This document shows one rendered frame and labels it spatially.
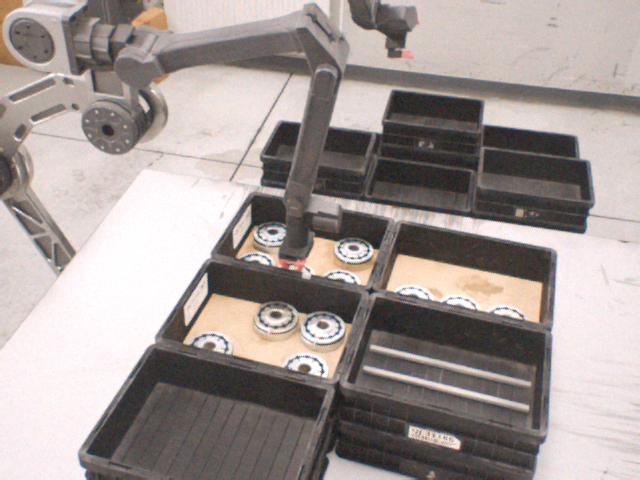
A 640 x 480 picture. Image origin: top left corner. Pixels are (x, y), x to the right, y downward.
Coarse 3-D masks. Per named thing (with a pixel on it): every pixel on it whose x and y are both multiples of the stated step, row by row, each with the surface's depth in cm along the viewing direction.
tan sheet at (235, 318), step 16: (208, 304) 184; (224, 304) 184; (240, 304) 184; (256, 304) 184; (208, 320) 179; (224, 320) 179; (240, 320) 180; (192, 336) 175; (240, 336) 175; (256, 336) 175; (240, 352) 171; (256, 352) 171; (272, 352) 172; (288, 352) 172; (304, 352) 172; (320, 352) 172; (336, 352) 172
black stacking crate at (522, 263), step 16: (400, 240) 199; (416, 240) 198; (432, 240) 196; (448, 240) 195; (464, 240) 193; (480, 240) 192; (416, 256) 201; (432, 256) 199; (448, 256) 198; (464, 256) 196; (480, 256) 195; (496, 256) 193; (512, 256) 192; (528, 256) 191; (544, 256) 189; (384, 272) 182; (496, 272) 196; (512, 272) 195; (528, 272) 193; (544, 272) 192; (384, 288) 188; (544, 288) 187; (544, 304) 179; (544, 320) 172
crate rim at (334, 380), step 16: (272, 272) 178; (192, 288) 173; (336, 288) 175; (352, 288) 175; (176, 304) 169; (160, 336) 161; (352, 336) 162; (208, 352) 157; (272, 368) 154; (288, 368) 154; (336, 368) 155; (336, 384) 152
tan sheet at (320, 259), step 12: (252, 240) 204; (324, 240) 205; (240, 252) 200; (312, 252) 201; (324, 252) 201; (276, 264) 197; (312, 264) 197; (324, 264) 197; (372, 264) 198; (360, 276) 194
